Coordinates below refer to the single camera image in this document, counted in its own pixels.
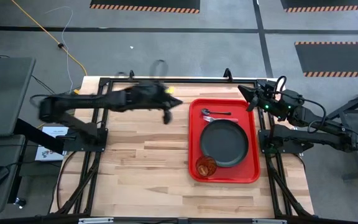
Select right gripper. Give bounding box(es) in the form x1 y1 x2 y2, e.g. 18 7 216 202
237 79 282 113

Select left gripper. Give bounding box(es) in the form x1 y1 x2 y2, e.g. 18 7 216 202
127 82 184 126

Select black round plate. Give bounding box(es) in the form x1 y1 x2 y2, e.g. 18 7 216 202
200 119 249 168

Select amber translucent plastic cup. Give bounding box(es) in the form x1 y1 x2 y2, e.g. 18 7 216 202
195 155 218 178

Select red plastic tray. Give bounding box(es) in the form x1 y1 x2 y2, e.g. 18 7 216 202
188 98 261 184

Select black hazard-striped floor mat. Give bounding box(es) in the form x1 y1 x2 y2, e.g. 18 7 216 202
280 0 358 13
89 0 201 14
294 41 358 78

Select white paper sheet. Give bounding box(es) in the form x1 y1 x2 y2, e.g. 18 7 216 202
35 126 70 162

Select black diagonal bar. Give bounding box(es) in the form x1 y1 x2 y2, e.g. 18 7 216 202
13 118 65 156

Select desk caster wheel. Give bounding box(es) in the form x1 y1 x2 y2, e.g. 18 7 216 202
13 197 27 209

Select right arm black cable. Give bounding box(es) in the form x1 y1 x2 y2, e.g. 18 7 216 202
302 98 328 134

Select thin white cable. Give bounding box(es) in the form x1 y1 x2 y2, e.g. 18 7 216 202
44 6 75 95

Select silver metal bracket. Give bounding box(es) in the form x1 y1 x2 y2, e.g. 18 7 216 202
252 218 287 224
78 217 114 224

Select thin black floor cable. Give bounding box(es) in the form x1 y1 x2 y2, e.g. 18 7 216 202
0 49 74 110

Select yellow extension cable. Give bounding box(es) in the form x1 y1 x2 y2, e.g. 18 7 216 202
10 0 88 130

